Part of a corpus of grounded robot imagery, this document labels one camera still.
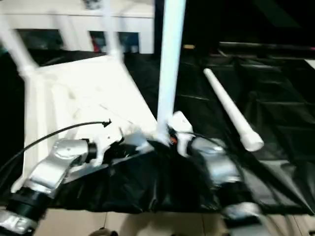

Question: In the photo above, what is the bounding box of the white plastic table leg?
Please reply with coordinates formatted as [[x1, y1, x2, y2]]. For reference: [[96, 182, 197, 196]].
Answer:
[[101, 0, 124, 60], [203, 68, 265, 152], [156, 0, 187, 146], [0, 14, 40, 77]]

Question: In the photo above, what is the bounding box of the white plastic table top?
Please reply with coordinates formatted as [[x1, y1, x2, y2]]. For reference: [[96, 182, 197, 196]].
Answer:
[[11, 52, 161, 193]]

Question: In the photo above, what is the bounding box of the black work mat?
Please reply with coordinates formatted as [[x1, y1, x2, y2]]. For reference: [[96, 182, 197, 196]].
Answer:
[[0, 49, 315, 216]]

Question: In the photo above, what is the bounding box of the dark robot body part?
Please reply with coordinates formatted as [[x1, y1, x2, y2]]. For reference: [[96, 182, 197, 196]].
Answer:
[[92, 228, 118, 236]]

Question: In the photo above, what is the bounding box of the long black metal bar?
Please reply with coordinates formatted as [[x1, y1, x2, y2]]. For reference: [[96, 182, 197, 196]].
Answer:
[[219, 41, 315, 53]]

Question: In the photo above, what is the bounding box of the white cabinet with glass doors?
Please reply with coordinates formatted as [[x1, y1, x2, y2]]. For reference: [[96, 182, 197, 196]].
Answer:
[[0, 0, 156, 54]]

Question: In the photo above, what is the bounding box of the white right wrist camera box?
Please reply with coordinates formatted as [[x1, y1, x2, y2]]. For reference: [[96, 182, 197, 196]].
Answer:
[[171, 111, 193, 157]]

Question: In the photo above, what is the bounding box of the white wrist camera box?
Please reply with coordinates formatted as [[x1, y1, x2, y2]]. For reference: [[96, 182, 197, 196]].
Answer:
[[94, 122, 124, 167], [171, 111, 193, 157]]

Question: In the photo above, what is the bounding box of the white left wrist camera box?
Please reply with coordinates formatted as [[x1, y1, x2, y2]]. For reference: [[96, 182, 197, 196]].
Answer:
[[94, 122, 124, 167]]

